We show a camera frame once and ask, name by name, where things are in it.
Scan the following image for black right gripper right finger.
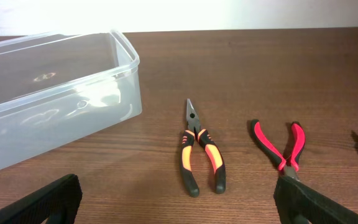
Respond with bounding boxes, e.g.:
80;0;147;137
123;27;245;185
273;175;358;224

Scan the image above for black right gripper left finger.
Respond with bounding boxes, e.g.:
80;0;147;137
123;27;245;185
0;174;82;224

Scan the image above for red black cutting pliers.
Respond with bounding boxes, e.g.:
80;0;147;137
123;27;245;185
250;119;306;181

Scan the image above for orange black needle-nose pliers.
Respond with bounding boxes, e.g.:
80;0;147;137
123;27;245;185
179;98;227;198

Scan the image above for clear plastic container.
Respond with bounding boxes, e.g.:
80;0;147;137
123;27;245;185
0;30;142;170

